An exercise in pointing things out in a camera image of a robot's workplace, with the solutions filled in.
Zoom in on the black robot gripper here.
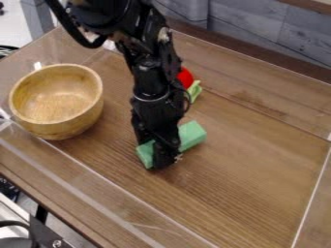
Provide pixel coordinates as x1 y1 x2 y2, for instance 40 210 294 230
131 61 185 169

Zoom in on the green rectangular block stick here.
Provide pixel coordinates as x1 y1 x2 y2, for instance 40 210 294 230
136 120 207 170

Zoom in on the light wooden bowl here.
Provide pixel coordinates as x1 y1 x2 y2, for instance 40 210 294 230
8 63 104 140

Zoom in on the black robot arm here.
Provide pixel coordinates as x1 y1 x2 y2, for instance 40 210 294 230
45 0 190 169

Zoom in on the clear acrylic table barrier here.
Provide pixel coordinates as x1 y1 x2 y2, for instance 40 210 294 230
0 23 331 248

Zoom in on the red plush strawberry toy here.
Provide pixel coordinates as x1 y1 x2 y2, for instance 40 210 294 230
177 67 202 102

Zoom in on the black table clamp mount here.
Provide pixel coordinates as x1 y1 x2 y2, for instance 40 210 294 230
0 204 75 248

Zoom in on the grey post behind table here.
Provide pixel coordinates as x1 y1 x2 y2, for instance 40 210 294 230
20 0 55 40

